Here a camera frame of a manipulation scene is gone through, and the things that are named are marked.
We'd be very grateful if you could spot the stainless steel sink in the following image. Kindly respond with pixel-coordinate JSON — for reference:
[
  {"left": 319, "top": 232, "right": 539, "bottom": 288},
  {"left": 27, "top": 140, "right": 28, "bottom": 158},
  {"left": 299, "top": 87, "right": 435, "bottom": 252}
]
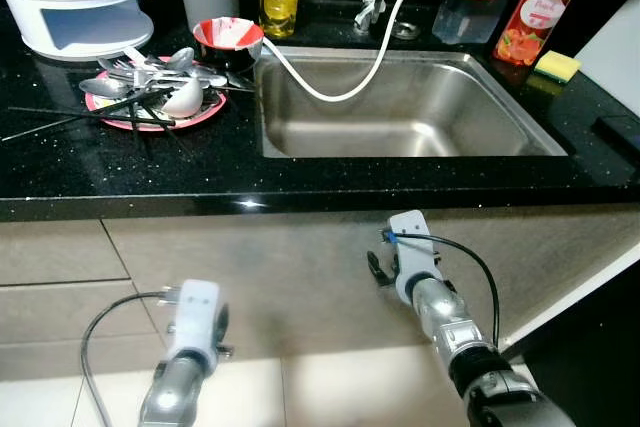
[{"left": 255, "top": 46, "right": 569, "bottom": 160}]

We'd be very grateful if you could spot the pink plate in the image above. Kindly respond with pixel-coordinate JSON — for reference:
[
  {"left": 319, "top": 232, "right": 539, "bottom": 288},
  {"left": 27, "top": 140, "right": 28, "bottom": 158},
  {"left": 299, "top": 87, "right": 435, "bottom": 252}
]
[{"left": 84, "top": 59, "right": 228, "bottom": 134}]

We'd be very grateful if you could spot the white ceramic spoon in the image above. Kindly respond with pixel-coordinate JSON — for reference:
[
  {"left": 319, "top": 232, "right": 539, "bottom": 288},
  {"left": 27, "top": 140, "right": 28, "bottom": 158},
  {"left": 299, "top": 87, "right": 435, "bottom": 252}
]
[{"left": 158, "top": 77, "right": 206, "bottom": 117}]

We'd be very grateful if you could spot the clear plastic container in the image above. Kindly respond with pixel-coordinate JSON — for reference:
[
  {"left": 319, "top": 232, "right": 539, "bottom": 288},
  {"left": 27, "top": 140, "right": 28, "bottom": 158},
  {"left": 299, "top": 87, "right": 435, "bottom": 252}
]
[{"left": 432, "top": 0, "right": 497, "bottom": 46}]

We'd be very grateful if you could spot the yellow sponge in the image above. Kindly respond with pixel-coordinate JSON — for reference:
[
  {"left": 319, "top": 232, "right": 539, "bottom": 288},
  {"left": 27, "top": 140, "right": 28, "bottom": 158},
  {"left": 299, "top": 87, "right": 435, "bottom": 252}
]
[{"left": 533, "top": 50, "right": 583, "bottom": 84}]

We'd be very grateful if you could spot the metal spoon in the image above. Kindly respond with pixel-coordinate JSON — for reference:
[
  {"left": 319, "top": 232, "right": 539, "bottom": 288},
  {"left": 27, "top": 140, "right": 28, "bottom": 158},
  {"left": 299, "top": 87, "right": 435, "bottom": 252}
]
[
  {"left": 160, "top": 46, "right": 197, "bottom": 75},
  {"left": 78, "top": 77, "right": 151, "bottom": 103}
]

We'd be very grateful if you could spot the red and white bowl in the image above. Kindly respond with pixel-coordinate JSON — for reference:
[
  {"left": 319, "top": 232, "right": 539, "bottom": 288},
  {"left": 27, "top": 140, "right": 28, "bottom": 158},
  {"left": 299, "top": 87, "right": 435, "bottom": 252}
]
[{"left": 192, "top": 18, "right": 266, "bottom": 74}]

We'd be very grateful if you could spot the metal fork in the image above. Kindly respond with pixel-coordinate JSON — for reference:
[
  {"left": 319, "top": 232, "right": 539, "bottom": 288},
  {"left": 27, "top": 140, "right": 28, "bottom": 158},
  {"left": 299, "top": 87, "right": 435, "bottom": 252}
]
[{"left": 98, "top": 57, "right": 171, "bottom": 83}]

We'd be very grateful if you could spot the red dish soap bottle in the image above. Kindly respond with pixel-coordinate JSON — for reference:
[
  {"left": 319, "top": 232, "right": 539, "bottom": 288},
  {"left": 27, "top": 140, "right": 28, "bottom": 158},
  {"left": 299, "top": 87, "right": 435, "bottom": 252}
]
[{"left": 492, "top": 0, "right": 588, "bottom": 68}]

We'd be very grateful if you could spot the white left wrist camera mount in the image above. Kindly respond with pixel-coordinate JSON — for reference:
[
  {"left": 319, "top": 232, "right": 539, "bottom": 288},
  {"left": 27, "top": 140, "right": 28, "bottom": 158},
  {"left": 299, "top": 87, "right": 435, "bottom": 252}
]
[{"left": 160, "top": 280, "right": 223, "bottom": 373}]

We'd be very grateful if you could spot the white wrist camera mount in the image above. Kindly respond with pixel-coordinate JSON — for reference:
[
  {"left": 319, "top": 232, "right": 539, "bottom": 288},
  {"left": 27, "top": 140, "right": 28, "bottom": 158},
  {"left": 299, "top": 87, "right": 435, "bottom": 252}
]
[
  {"left": 385, "top": 210, "right": 443, "bottom": 306},
  {"left": 160, "top": 280, "right": 223, "bottom": 373}
]

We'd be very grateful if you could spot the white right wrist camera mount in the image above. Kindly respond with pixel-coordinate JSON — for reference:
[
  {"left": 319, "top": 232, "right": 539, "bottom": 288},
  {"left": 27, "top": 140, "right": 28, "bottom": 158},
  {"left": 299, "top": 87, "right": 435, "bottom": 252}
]
[{"left": 385, "top": 210, "right": 443, "bottom": 306}]

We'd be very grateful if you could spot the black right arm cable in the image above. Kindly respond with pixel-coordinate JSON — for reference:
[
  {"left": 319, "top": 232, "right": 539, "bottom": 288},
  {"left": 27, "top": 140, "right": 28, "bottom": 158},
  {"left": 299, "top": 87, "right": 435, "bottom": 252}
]
[{"left": 380, "top": 230, "right": 503, "bottom": 348}]

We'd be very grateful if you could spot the white flexible hose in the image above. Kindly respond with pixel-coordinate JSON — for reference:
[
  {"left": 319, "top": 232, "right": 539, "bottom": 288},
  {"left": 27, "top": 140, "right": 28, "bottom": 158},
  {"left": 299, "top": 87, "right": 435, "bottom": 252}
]
[{"left": 262, "top": 0, "right": 487, "bottom": 104}]

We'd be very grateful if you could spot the chrome counter ring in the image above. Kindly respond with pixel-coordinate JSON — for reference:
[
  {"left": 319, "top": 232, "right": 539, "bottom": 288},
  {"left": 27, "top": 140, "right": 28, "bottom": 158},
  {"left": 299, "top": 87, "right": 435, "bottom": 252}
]
[{"left": 392, "top": 19, "right": 421, "bottom": 42}]

